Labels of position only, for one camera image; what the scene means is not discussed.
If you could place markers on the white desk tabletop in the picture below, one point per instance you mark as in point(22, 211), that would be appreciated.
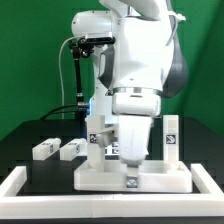
point(152, 176)

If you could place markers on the fiducial marker sheet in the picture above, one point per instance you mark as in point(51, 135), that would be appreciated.
point(112, 149)

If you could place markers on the white U-shaped fence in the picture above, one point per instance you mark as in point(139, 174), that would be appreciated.
point(208, 201)

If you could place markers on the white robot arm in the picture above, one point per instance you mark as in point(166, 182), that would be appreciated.
point(137, 62)

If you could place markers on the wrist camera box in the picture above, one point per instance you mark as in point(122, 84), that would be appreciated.
point(107, 136)

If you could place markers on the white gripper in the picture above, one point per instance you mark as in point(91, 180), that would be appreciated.
point(133, 136)

